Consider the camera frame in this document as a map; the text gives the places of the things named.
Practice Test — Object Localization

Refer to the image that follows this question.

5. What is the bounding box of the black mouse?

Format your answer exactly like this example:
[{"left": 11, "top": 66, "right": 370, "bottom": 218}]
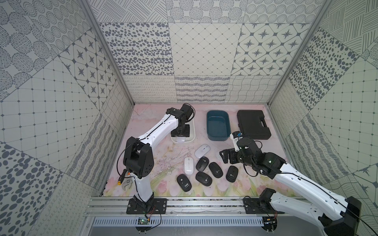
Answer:
[
  {"left": 209, "top": 162, "right": 223, "bottom": 179},
  {"left": 177, "top": 174, "right": 192, "bottom": 192},
  {"left": 196, "top": 156, "right": 209, "bottom": 172},
  {"left": 226, "top": 166, "right": 239, "bottom": 183},
  {"left": 195, "top": 172, "right": 213, "bottom": 187}
]

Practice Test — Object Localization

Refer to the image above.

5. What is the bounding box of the white mouse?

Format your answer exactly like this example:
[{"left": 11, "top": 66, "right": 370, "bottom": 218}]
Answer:
[
  {"left": 183, "top": 157, "right": 194, "bottom": 176},
  {"left": 176, "top": 137, "right": 186, "bottom": 143}
]

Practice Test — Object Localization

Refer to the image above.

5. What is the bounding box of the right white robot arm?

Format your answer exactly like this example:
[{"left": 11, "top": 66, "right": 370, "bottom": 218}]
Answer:
[{"left": 219, "top": 135, "right": 362, "bottom": 236}]

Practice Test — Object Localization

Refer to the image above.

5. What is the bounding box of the white storage box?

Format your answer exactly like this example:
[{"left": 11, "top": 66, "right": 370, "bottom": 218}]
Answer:
[{"left": 171, "top": 120, "right": 195, "bottom": 144}]

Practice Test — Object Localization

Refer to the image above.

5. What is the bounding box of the teal storage box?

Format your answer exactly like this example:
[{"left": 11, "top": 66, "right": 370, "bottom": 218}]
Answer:
[{"left": 206, "top": 110, "right": 231, "bottom": 142}]

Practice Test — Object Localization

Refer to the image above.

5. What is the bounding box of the white slim mouse angled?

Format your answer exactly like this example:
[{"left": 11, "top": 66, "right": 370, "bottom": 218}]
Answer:
[{"left": 195, "top": 144, "right": 211, "bottom": 158}]

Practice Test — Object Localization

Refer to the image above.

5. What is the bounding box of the black plastic tool case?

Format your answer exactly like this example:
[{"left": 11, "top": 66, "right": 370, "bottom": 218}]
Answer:
[{"left": 237, "top": 110, "right": 271, "bottom": 140}]

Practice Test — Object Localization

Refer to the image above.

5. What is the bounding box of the green circuit board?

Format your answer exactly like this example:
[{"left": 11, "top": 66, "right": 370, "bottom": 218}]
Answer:
[{"left": 137, "top": 217, "right": 150, "bottom": 225}]

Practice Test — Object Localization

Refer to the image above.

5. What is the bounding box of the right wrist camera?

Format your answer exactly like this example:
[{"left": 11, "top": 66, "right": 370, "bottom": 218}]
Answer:
[{"left": 230, "top": 131, "right": 242, "bottom": 152}]

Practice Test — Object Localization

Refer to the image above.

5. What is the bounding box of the orange handled tool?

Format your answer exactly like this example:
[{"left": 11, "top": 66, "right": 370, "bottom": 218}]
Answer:
[{"left": 117, "top": 169, "right": 127, "bottom": 185}]

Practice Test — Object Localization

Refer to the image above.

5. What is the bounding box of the white slotted cable duct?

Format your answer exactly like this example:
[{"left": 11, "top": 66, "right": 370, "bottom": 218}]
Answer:
[{"left": 93, "top": 216, "right": 264, "bottom": 227}]

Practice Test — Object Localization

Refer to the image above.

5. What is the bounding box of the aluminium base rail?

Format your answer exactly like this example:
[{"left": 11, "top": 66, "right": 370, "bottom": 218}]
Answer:
[{"left": 84, "top": 197, "right": 323, "bottom": 219}]

